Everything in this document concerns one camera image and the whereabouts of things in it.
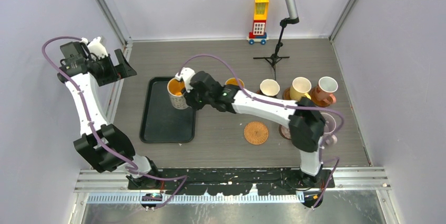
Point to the pink mug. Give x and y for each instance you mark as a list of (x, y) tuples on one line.
[(284, 132)]

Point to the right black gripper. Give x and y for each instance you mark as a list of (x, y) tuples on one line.
[(191, 100)]

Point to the aluminium front rail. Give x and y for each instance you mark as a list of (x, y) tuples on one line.
[(109, 188)]

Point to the brown wooden coaster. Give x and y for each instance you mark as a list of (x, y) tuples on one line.
[(317, 102), (286, 94)]

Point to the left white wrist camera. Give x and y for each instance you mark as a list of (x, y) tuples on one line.
[(96, 47)]

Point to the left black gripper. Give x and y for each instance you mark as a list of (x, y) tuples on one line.
[(113, 75)]

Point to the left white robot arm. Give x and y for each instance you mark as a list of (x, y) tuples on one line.
[(101, 143)]

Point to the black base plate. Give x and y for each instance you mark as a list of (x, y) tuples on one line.
[(232, 181)]

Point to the white mug terracotta handle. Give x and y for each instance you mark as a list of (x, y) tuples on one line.
[(325, 89)]

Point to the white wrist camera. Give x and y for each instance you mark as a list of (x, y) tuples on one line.
[(96, 47), (185, 75)]

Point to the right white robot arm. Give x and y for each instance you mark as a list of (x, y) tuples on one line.
[(305, 123)]

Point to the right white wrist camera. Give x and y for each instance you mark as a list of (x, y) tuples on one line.
[(185, 75)]

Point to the black tripod microphone stand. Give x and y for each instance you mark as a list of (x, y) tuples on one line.
[(275, 58)]

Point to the white mug yellow handle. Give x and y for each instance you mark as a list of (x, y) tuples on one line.
[(300, 87)]

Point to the white floral mug orange inside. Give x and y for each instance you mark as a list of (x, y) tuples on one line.
[(174, 88)]

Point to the woven rattan coaster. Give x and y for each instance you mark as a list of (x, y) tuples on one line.
[(256, 133)]

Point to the cream white mug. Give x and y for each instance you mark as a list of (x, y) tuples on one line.
[(269, 88)]

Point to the black plastic tray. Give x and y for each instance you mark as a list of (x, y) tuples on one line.
[(161, 122)]

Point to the blue mug orange inside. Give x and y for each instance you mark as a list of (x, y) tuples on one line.
[(235, 81)]

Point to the toy block tower on wheels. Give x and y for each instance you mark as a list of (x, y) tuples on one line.
[(258, 32)]

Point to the lilac mug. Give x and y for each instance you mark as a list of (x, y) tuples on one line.
[(330, 126)]

